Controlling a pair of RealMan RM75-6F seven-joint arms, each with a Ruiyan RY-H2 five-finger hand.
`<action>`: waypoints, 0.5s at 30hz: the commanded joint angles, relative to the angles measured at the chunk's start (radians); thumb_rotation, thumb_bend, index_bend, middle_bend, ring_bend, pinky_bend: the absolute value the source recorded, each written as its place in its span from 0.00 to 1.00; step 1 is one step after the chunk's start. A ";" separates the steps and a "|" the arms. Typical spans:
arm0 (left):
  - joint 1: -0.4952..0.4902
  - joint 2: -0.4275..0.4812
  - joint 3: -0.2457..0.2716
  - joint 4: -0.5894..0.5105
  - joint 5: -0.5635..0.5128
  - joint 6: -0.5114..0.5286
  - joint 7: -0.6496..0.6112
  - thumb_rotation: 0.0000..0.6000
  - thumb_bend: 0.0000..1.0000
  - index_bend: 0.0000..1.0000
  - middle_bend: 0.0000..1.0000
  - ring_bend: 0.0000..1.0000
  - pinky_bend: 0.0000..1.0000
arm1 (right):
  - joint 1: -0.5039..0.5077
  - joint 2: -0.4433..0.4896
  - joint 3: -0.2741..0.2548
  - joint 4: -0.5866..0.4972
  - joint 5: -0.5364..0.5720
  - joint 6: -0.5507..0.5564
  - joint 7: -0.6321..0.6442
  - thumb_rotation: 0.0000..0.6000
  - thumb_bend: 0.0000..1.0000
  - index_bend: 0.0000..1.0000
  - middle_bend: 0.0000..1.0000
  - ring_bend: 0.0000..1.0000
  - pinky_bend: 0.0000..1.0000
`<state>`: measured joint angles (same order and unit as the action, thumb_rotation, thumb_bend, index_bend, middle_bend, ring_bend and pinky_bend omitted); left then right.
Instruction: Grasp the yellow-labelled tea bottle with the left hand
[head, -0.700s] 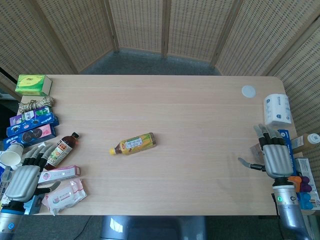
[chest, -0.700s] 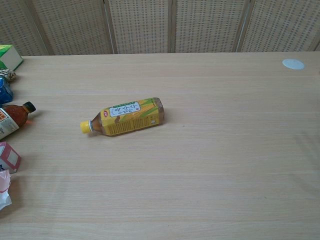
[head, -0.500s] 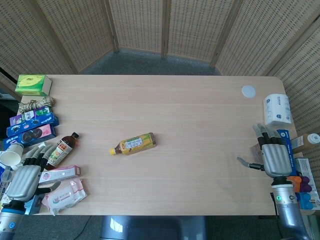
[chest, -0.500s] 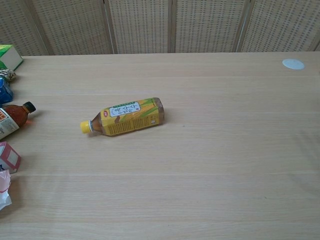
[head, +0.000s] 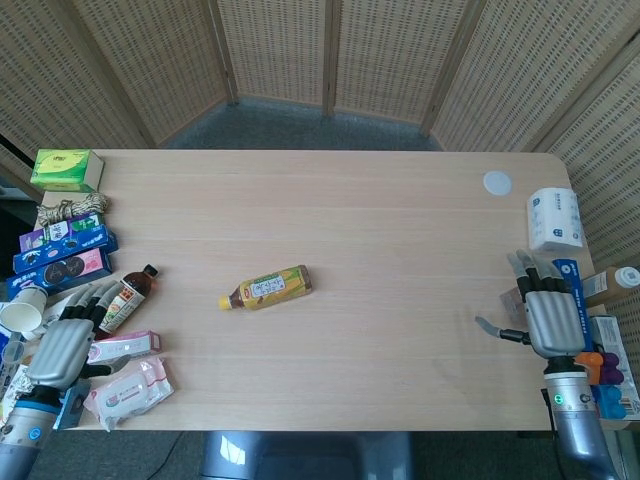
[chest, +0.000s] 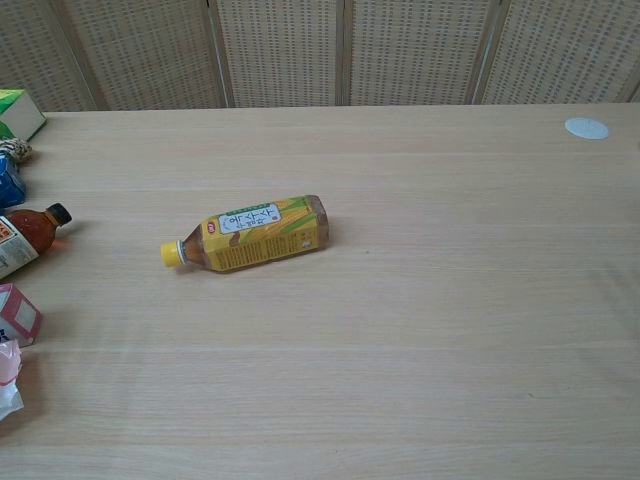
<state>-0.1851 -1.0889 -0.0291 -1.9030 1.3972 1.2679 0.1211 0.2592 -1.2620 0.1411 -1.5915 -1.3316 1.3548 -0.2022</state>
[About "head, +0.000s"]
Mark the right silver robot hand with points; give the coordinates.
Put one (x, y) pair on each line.
(554, 320)

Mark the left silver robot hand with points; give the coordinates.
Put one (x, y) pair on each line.
(61, 350)

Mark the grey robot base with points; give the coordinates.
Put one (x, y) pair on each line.
(305, 455)

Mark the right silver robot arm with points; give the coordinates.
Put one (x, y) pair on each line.
(575, 415)

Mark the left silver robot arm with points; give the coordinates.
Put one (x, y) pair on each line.
(27, 430)

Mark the dark sauce bottle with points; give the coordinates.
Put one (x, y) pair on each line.
(125, 300)

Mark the yellow tea bottle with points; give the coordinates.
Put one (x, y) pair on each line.
(267, 289)

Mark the blue white long box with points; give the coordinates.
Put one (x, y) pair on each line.
(575, 295)

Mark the small tan card packet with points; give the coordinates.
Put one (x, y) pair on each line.
(512, 304)

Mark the white paper cup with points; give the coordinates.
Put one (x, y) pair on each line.
(22, 312)

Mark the white blue carton box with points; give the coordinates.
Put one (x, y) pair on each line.
(607, 334)

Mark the orange plastic object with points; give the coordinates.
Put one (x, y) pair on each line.
(589, 364)

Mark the pink white toothpaste box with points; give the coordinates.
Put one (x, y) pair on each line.
(127, 345)

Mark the orange juice bottle white cap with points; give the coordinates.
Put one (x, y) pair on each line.
(612, 284)

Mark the purple plastic bottles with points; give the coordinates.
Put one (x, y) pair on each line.
(612, 367)

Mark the pink blue cookie box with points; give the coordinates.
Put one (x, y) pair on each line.
(65, 272)

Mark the pink wet wipes pack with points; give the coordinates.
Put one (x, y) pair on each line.
(130, 392)

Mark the blue plastic bottle pack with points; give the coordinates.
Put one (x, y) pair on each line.
(614, 400)

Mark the white tissue paper pack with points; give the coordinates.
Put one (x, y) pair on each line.
(555, 220)

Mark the purple green cookie box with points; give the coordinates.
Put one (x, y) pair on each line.
(65, 231)

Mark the round white table cap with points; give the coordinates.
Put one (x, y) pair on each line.
(497, 183)

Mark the green tissue box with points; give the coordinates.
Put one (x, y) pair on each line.
(67, 170)

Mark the woven bamboo folding screen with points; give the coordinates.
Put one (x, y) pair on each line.
(320, 60)

